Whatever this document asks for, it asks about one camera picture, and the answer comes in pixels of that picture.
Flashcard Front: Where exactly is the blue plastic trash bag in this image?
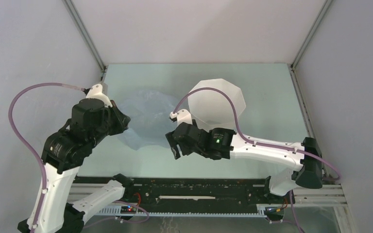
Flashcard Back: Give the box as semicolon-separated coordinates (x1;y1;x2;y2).
117;90;179;150

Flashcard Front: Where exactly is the white trash bin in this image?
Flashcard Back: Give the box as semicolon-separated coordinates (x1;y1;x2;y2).
187;79;246;131

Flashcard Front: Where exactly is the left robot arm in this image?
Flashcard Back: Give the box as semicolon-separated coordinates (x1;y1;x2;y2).
17;98;134;233

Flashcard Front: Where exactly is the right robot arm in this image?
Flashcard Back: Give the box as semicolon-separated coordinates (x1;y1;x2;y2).
165;122;323;203

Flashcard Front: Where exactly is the left circuit board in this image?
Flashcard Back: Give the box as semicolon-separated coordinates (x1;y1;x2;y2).
120;206;137;214

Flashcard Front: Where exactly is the circuit board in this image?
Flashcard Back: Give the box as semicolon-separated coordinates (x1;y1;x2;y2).
120;206;137;214
264;206;285;216

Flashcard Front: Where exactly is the right circuit board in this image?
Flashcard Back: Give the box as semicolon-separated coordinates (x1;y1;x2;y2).
264;206;285;216

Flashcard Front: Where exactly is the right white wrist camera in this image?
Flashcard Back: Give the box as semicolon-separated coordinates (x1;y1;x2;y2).
169;109;193;126

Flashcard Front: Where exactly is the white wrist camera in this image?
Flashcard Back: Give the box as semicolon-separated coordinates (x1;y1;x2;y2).
169;109;193;126
84;82;113;107

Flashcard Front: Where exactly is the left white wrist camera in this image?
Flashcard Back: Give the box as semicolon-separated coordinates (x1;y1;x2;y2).
84;82;113;107

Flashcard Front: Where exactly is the white cable duct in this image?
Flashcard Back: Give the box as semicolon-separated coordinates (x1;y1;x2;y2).
95;205;267;217

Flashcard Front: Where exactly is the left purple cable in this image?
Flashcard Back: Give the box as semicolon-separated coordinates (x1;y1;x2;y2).
8;82;87;226

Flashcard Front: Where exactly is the left aluminium frame post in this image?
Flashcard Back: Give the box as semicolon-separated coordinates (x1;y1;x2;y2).
62;0;107;73

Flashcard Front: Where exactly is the aluminium frame post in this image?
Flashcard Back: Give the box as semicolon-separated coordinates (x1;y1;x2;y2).
290;0;335;71
62;0;107;73

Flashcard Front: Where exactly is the right aluminium frame post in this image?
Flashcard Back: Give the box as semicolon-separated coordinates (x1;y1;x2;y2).
290;0;335;71

